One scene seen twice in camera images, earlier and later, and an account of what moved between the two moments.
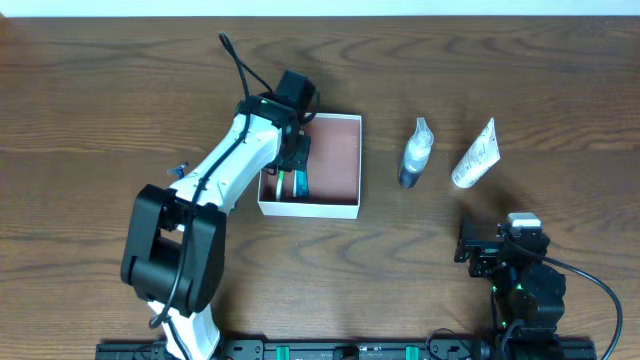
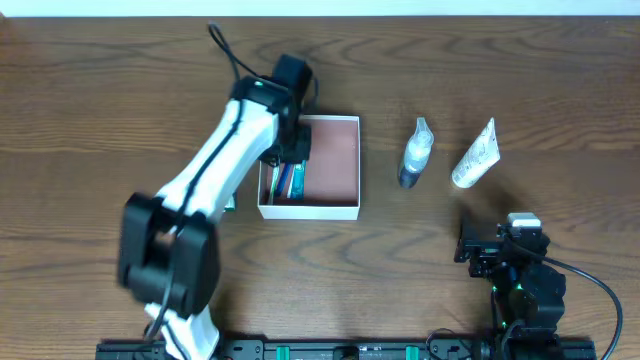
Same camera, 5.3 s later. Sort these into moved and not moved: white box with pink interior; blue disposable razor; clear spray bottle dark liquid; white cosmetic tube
Moved: blue disposable razor
Not moved: clear spray bottle dark liquid; white box with pink interior; white cosmetic tube
